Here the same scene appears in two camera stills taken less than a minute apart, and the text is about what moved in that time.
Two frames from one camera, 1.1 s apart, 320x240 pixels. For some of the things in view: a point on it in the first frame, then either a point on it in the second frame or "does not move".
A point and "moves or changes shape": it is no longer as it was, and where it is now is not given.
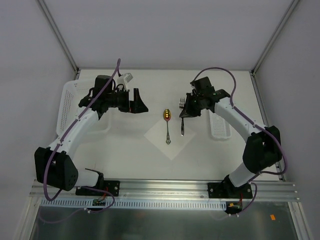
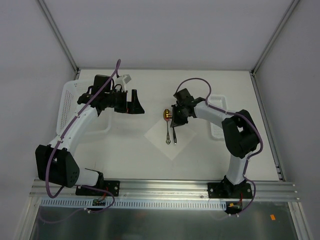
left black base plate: x=113 y=187 does not move
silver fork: x=181 y=104 moves or changes shape
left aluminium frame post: x=60 y=39 does not move
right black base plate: x=224 y=190 does not move
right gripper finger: x=191 y=108 → x=179 y=116
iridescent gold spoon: x=167 y=114 does not move
